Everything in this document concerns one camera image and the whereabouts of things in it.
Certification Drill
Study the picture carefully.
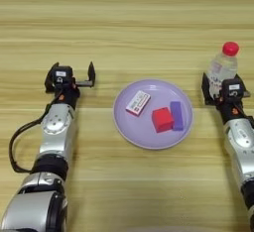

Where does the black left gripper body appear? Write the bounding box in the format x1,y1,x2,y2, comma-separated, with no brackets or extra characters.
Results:
49,78,94,109

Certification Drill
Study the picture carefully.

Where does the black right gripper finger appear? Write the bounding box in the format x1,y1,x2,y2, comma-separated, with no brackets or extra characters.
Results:
234,73,248,93
201,72,216,106

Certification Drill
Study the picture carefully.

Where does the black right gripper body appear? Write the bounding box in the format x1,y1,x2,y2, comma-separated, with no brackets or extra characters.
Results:
204,91,251,125

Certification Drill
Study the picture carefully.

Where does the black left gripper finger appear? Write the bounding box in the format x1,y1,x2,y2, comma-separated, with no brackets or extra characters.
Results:
86,60,96,87
44,61,61,93

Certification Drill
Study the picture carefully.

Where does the clear bottle red cap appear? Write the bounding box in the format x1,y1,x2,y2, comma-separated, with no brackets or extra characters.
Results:
207,41,240,100

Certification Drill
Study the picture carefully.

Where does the purple rectangular block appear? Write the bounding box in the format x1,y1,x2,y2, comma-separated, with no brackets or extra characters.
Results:
169,101,185,132

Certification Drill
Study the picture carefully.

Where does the red cube block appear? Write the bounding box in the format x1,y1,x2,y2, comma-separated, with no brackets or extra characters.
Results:
151,106,176,134

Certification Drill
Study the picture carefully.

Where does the white red eraser box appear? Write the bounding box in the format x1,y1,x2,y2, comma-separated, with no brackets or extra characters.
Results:
125,90,152,117

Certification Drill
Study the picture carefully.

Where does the lilac round plate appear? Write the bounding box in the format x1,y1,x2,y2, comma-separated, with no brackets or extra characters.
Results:
112,78,194,151

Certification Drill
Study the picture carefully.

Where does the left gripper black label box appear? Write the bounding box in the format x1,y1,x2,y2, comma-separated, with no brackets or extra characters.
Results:
53,65,74,85

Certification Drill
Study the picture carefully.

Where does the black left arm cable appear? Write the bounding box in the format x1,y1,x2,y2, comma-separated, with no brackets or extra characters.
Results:
8,91,64,174

